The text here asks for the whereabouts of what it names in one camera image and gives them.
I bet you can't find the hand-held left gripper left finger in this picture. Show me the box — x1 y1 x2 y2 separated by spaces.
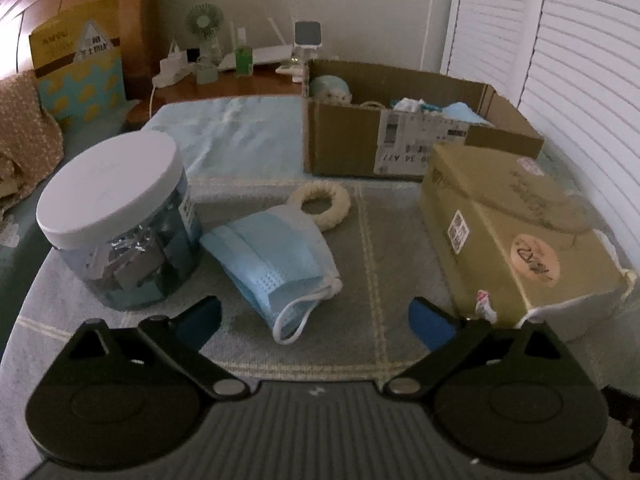
50 296 248 401

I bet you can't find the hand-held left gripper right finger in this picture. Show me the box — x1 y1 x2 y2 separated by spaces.
382 297 583 401

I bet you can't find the blue face mask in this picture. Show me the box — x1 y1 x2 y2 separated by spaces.
440 102 495 127
200 208 344 345

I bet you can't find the cardboard box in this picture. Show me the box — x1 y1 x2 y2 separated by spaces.
302 59 546 182

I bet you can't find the white blue floral cloth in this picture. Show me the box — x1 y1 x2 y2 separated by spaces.
392 97 443 113

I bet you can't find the round light blue plush toy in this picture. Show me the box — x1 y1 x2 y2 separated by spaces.
310 75 357 107

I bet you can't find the small white red tag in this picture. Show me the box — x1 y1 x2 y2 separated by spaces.
476 289 499 322

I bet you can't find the clear jar with white lid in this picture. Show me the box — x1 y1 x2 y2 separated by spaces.
36 131 203 311

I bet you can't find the light blue bed sheet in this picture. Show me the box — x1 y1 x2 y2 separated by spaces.
144 97 307 179

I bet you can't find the wooden nightstand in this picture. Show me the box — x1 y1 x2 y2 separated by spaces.
124 62 310 125

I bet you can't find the white power strip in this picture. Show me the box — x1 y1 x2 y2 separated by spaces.
151 41 202 89

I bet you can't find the brown floral cloth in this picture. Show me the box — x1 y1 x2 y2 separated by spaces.
0 71 67 213

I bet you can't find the small green bottle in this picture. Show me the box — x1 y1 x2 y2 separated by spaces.
234 26 254 77

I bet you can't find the white router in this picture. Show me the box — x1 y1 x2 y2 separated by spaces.
219 16 297 72

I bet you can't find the yellow and blue paper bag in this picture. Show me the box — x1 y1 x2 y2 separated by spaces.
28 0 127 127

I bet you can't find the small green desk fan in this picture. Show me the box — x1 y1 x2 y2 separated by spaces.
184 3 225 85

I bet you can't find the white louvered door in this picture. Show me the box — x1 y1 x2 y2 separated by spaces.
440 0 640 266

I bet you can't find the cream knitted hair ring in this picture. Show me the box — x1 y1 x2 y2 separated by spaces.
286 182 352 233

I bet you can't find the white home camera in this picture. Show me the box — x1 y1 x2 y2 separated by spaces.
276 20 322 84

